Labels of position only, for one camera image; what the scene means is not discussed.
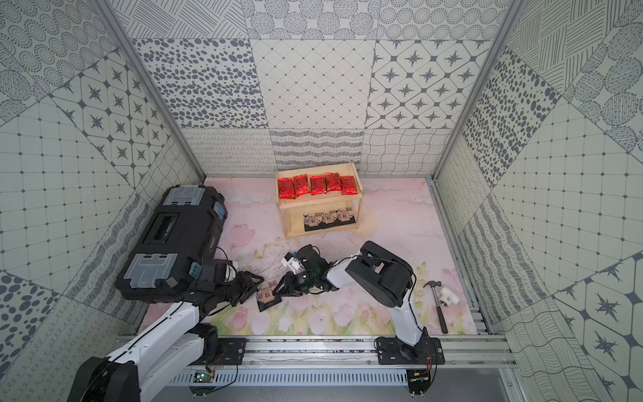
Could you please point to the small white object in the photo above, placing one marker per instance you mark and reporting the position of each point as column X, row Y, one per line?
column 447, row 297

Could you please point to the black handled hammer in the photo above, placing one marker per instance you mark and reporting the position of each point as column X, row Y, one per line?
column 434, row 286

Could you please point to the brown patterned tea bag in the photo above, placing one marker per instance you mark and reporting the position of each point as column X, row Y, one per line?
column 328, row 219
column 346, row 216
column 265, row 297
column 312, row 222

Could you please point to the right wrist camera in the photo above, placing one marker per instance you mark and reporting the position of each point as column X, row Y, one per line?
column 292, row 263

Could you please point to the light wooden shelf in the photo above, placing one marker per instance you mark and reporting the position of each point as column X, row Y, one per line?
column 292, row 211

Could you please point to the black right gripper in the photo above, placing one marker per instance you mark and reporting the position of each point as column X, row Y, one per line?
column 286, row 291

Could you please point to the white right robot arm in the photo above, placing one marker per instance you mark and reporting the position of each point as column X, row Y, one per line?
column 387, row 278

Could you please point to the green circuit board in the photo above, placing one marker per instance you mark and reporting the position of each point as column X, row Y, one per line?
column 203, row 377

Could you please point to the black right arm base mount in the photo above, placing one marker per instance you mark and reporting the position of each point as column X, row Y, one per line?
column 392, row 351

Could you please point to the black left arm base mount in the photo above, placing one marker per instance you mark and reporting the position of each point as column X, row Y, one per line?
column 217, row 350

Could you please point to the red tea bag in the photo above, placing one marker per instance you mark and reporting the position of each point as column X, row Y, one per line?
column 301, row 185
column 348, row 185
column 286, row 188
column 318, row 185
column 332, row 182

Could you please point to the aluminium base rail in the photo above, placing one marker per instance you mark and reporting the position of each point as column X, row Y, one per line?
column 318, row 361

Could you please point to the black plastic toolbox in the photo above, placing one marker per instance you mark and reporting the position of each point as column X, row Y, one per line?
column 167, row 260

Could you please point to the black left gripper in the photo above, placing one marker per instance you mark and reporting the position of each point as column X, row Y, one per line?
column 240, row 287

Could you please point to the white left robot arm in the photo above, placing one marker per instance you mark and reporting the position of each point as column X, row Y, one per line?
column 140, row 369

